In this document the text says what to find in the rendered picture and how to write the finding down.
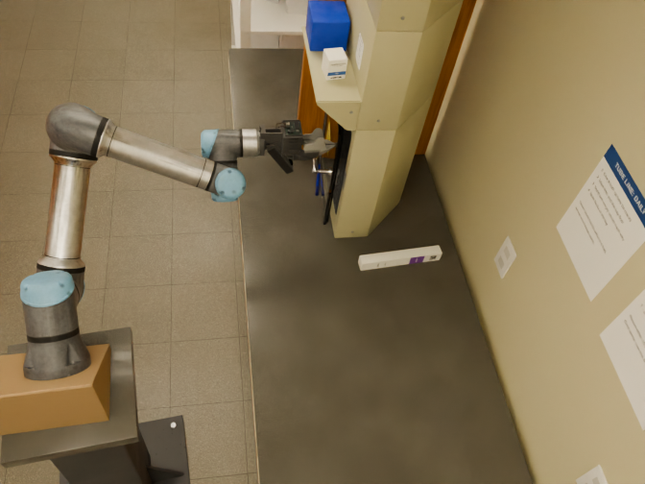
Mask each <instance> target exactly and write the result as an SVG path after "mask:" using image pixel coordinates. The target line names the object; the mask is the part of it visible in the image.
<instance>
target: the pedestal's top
mask: <svg viewBox="0 0 645 484"><path fill-rule="evenodd" d="M81 337H82V339H83V341H84V344H85V346H95V345H103V344H109V345H110V348H111V355H110V398H109V421H105V422H98V423H85V424H78V425H70V426H64V427H57V428H49V429H42V430H36V431H28V432H21V433H14V434H7V435H2V444H1V458H0V464H1V465H2V466H3V467H4V468H10V467H15V466H20V465H25V464H31V463H35V462H40V461H45V460H50V459H55V458H60V457H64V456H69V455H74V454H79V453H84V452H89V451H93V450H99V449H104V448H113V447H118V446H123V445H127V444H132V443H137V442H139V428H138V414H137V399H136V385H135V370H134V356H133V342H132V332H131V327H122V328H117V329H110V330H104V331H97V332H91V333H85V334H81ZM27 346H28V343H23V344H17V345H10V346H8V355H9V354H18V353H26V350H27Z"/></svg>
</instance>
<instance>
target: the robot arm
mask: <svg viewBox="0 0 645 484"><path fill-rule="evenodd" d="M286 121H295V122H286ZM277 124H280V126H279V127H275V128H269V129H265V124H260V128H259V130H258V131H257V129H241V130H239V129H237V130H219V129H217V130H204V131H202V133H201V146H202V156H203V157H199V156H196V155H193V154H191V153H188V152H185V151H183V150H181V149H178V148H175V147H172V146H170V145H167V144H164V143H161V142H159V141H156V140H153V139H150V138H149V137H146V136H143V135H140V134H138V133H133V132H130V131H128V130H125V129H122V128H119V127H117V126H114V125H113V123H112V122H111V120H110V119H108V118H105V117H103V116H101V115H98V114H97V113H95V112H94V111H93V110H92V109H90V108H88V107H85V106H83V105H80V104H77V103H63V104H60V105H57V106H56V107H54V108H53V109H52V110H51V111H50V112H49V114H48V116H47V119H46V132H47V134H48V136H49V138H50V148H49V156H50V157H51V159H52V160H53V161H54V162H55V165H54V174H53V183H52V192H51V201H50V209H49V218H48V228H47V236H46V245H45V254H44V256H43V257H41V258H40V259H39V260H38V261H37V265H36V273H35V274H33V275H32V276H28V277H26V278H24V279H23V280H22V282H21V284H20V298H21V301H22V306H23V313H24V320H25V327H26V333H27V340H28V346H27V350H26V355H25V359H24V364H23V372H24V376H25V377H26V378H28V379H30V380H39V381H41V380H53V379H59V378H64V377H68V376H71V375H75V374H78V373H80V372H82V371H84V370H86V369H87V368H88V367H89V366H90V365H91V359H90V353H89V351H88V349H87V347H86V346H85V344H84V341H83V339H82V337H81V334H80V329H79V321H78V313H77V306H78V304H79V302H80V301H81V299H82V297H83V295H84V289H85V285H84V270H85V263H84V262H83V261H82V260H81V249H82V241H83V233H84V217H85V209H86V200H87V191H88V183H89V175H90V168H91V166H92V165H94V164H95V163H96V162H98V157H101V156H106V157H111V158H114V159H117V160H120V161H123V162H126V163H127V164H130V165H133V166H136V167H139V168H142V169H145V170H148V171H151V172H154V173H157V174H159V175H161V176H164V177H167V178H170V179H173V180H176V181H179V182H184V183H187V184H190V185H192V186H195V187H198V188H200V189H203V190H206V191H208V192H211V199H212V201H214V202H221V203H223V202H235V201H237V200H238V198H239V197H240V196H241V195H242V194H243V193H244V191H245V189H246V179H245V177H244V175H243V174H242V173H241V172H240V171H239V170H238V165H237V158H238V157H257V156H258V155H260V156H264V150H267V152H268V153H269V154H270V156H271V157H272V158H273V159H274V160H275V161H276V163H277V164H278V165H279V166H280V167H281V168H282V170H283V171H284V172H285V173H286V174H289V173H292V172H293V171H294V167H293V160H308V159H311V158H314V157H318V156H320V155H322V154H324V153H326V152H328V151H330V150H331V149H333V148H334V147H335V143H333V142H332V141H329V140H327V139H324V138H323V130H322V129H320V128H317V129H315V130H314V131H313V132H312V133H306V134H302V128H301V123H300V120H299V119H294V120H281V123H277ZM301 145H303V150H302V149H301ZM204 157H206V158H209V159H206V158H204Z"/></svg>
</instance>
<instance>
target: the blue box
mask: <svg viewBox="0 0 645 484"><path fill-rule="evenodd" d="M349 27H350V20H349V16H348V13H347V9H346V3H345V1H310V0H309V1H308V7H307V17H306V28H305V30H306V34H307V39H308V44H309V49H310V51H323V49H328V48H340V47H343V49H344V51H346V46H347V40H348V33H349Z"/></svg>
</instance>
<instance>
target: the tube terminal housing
mask: <svg viewBox="0 0 645 484"><path fill-rule="evenodd" d="M463 1H464V0H462V1H460V2H459V3H458V4H457V5H455V6H454V7H453V8H452V9H450V10H449V11H448V12H446V13H445V14H444V15H443V16H442V17H440V18H439V19H438V20H437V21H435V22H434V23H433V24H432V25H430V26H429V27H428V28H427V29H425V30H424V31H423V32H387V31H376V30H375V26H374V23H373V20H372V17H371V14H370V8H369V5H368V2H367V0H346V9H347V13H348V16H349V20H350V27H349V33H348V40H347V50H348V53H349V56H350V60H351V64H352V68H353V72H354V75H355V79H356V83H357V86H358V90H359V93H360V97H361V101H362V103H361V107H360V112H359V117H358V122H357V127H356V130H355V131H351V141H350V146H349V151H348V156H347V162H346V183H345V188H344V191H343V188H342V190H341V195H340V201H339V205H338V210H337V215H336V214H335V209H334V205H333V200H332V203H331V208H330V217H331V222H332V228H333V232H334V237H335V238H343V237H363V236H368V235H369V234H370V233H371V232H372V231H373V230H374V229H375V228H376V227H377V226H378V225H379V224H380V223H381V222H382V220H383V219H384V218H385V217H386V216H387V215H388V214H389V213H390V212H391V211H392V210H393V209H394V208H395V207H396V206H397V205H398V203H399V201H400V198H401V195H402V192H403V189H404V185H405V182H406V180H407V177H408V174H409V171H410V168H411V164H412V161H413V158H414V155H415V152H416V149H417V146H418V141H419V138H420V135H421V132H422V129H423V126H424V122H425V119H426V116H427V113H428V110H429V108H430V105H431V101H432V98H433V95H434V92H435V89H436V85H437V82H438V79H439V76H440V74H441V71H442V65H443V62H444V59H445V56H446V53H447V50H448V47H449V43H450V40H451V38H452V35H453V32H454V29H455V26H456V22H457V19H458V16H459V13H460V10H461V7H462V5H463ZM360 32H361V36H362V39H363V42H364V45H365V46H364V51H363V56H362V61H361V66H360V71H359V70H358V66H357V62H356V59H355V55H356V49H357V43H358V38H359V33H360Z"/></svg>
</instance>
